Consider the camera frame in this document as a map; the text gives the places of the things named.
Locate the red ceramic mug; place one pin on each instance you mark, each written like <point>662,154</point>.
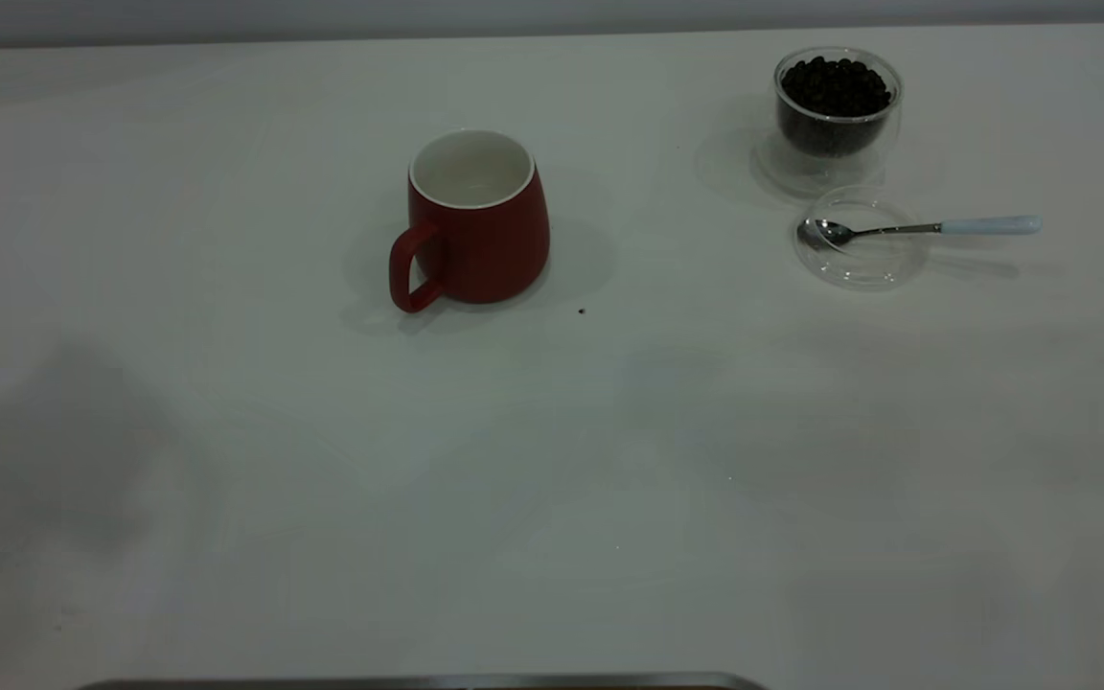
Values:
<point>485,249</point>

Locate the glass jar of coffee beans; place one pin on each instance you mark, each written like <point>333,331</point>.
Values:
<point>835,105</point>

